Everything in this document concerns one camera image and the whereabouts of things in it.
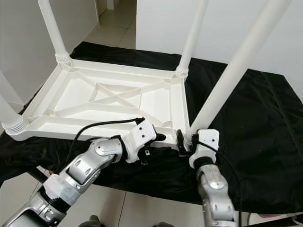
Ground white plastic table leg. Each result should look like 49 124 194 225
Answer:
174 0 209 79
38 0 71 64
189 0 293 138
0 95 29 135

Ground white plastic children table top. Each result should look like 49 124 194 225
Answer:
4 57 191 141

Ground grey left robot foot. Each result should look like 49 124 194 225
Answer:
83 215 105 227

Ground pink seat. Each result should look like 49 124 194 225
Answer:
249 213 289 219

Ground black metal table leg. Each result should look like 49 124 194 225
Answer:
26 168 50 185

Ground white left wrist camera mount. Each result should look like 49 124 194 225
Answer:
125 121 158 164

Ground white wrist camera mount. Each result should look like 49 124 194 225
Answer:
125 121 158 164
189 129 221 169

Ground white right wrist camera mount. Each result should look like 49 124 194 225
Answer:
189 129 221 169

